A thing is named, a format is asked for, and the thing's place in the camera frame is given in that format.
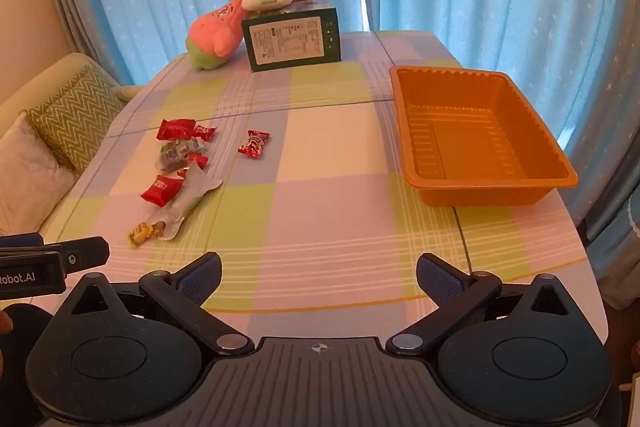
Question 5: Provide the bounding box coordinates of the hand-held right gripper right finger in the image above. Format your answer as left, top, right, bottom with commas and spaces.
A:
385, 252, 576, 355

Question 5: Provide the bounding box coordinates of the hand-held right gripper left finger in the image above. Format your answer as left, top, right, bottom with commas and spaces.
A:
64, 251, 253, 355

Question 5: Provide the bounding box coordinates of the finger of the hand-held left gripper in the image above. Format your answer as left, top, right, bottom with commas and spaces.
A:
44, 237, 110, 277
0, 232, 45, 250

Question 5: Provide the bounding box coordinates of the yellow candy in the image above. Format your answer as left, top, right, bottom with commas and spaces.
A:
127, 221, 168, 249

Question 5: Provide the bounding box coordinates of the silver foil snack wrapper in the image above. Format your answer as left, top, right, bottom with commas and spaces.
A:
152, 162, 223, 240

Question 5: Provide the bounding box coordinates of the red square snack packet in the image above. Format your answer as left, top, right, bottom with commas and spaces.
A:
140, 174, 187, 206

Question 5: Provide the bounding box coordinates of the clear packet of small snacks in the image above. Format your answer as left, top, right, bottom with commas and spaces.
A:
155, 138, 208, 172

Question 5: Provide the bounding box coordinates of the orange plastic tray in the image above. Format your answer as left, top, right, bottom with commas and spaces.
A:
389, 66, 579, 208

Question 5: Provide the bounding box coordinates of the red twist-wrapped candy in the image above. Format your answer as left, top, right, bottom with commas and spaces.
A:
237, 130, 271, 160

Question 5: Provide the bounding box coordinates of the white pillow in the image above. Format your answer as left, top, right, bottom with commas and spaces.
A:
0, 112, 76, 223

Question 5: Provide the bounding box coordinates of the green zigzag pillow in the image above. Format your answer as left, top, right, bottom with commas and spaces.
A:
26, 67, 126, 172

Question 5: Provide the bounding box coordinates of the checked pastel tablecloth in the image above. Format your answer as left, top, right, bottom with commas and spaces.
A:
40, 31, 608, 348

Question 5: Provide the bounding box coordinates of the large red snack packet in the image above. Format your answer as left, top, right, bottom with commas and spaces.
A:
156, 118, 197, 142

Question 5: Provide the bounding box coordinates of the cream sofa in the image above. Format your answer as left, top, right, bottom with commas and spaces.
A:
0, 53, 146, 238

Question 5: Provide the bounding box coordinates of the pink and green plush toy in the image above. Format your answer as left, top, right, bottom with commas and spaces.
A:
186, 0, 249, 72

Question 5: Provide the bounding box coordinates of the green cardboard box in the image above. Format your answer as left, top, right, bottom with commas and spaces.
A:
241, 0, 343, 72

